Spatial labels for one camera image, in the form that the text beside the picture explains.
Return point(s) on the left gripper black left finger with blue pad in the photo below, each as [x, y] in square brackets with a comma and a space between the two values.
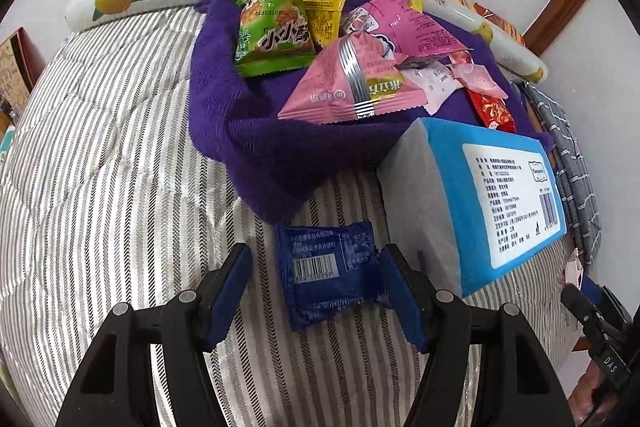
[113, 385]

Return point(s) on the person's right hand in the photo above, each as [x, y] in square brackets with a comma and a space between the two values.
[581, 401]

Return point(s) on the large pink yellow snack bag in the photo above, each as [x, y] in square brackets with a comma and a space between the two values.
[401, 29]

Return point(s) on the dark blue snack packet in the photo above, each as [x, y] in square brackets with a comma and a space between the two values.
[326, 270]

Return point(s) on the orange snack bag behind roll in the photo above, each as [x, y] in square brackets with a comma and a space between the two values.
[505, 25]

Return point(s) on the grey checked cloth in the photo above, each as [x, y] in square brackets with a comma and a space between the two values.
[571, 174]

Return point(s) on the green snack bag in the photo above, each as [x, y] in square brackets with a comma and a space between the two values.
[273, 36]

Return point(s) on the blue tissue box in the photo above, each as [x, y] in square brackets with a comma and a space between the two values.
[466, 204]

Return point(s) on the white pink strawberry snack bag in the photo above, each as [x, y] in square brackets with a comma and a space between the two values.
[476, 78]

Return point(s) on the purple towel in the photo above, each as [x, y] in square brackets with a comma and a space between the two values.
[273, 164]

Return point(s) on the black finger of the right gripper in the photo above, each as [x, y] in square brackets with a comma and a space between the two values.
[578, 304]

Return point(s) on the striped grey quilt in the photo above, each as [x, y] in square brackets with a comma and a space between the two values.
[105, 199]

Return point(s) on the long red white candy packet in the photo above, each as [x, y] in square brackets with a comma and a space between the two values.
[460, 57]

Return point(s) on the pink triangular snack bag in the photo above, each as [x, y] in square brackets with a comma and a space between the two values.
[351, 79]

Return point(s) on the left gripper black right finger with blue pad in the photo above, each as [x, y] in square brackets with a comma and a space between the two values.
[488, 360]

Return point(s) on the small red snack packet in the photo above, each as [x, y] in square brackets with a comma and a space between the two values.
[492, 112]

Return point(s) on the small pale pink packet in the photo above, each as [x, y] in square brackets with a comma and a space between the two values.
[437, 82]

